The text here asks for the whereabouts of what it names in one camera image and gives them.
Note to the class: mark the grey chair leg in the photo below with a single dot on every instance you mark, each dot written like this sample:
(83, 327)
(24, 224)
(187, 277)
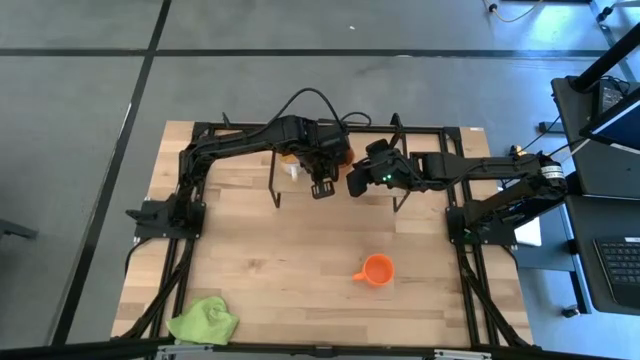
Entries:
(17, 230)

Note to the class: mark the black laptop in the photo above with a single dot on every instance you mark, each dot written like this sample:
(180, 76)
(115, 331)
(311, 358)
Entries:
(622, 265)

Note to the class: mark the pale metal desk frame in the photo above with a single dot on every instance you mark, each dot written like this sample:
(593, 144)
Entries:
(612, 35)

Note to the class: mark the dark flat monitor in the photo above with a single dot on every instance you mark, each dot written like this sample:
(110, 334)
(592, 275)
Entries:
(620, 125)

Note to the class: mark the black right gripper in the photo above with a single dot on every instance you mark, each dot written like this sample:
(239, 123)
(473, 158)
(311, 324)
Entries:
(390, 167)

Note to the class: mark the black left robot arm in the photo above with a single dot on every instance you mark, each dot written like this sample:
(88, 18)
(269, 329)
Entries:
(240, 140)

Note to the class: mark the white box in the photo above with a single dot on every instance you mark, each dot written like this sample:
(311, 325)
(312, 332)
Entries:
(530, 235)

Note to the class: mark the black metal table frame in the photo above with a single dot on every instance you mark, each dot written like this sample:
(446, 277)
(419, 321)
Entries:
(467, 300)

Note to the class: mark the black power adapter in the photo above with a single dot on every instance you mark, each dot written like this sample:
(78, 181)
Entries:
(549, 127)

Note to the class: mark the green cloth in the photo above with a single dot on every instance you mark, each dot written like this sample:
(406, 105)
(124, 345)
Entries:
(202, 322)

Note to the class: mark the wooden shelf with black legs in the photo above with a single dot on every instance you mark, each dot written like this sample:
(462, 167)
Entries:
(287, 189)

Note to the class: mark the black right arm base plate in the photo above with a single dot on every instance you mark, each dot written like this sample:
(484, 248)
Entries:
(455, 234)

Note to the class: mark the terracotta brown mug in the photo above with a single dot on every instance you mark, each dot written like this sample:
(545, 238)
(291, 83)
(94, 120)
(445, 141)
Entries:
(350, 156)

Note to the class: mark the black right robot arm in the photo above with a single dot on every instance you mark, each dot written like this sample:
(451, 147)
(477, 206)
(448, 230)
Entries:
(475, 167)

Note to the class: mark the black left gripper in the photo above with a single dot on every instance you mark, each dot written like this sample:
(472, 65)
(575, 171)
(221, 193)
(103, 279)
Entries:
(325, 150)

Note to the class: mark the aluminium rail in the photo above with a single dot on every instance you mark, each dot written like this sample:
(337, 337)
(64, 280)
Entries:
(450, 355)

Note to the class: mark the black slanted pole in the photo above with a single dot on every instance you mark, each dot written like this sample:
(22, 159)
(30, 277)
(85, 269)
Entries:
(605, 62)

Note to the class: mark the black desk with monitor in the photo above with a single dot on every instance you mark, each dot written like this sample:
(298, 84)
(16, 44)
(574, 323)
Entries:
(600, 170)

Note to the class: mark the bright orange mug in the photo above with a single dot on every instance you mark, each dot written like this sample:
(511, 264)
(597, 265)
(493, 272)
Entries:
(378, 271)

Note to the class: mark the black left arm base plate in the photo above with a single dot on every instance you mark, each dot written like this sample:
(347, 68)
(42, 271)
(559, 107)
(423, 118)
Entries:
(150, 222)

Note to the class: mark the black desk with laptop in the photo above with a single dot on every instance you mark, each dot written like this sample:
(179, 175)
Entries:
(582, 225)

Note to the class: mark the black desk caster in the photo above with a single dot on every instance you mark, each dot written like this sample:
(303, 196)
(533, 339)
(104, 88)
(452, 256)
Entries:
(570, 312)

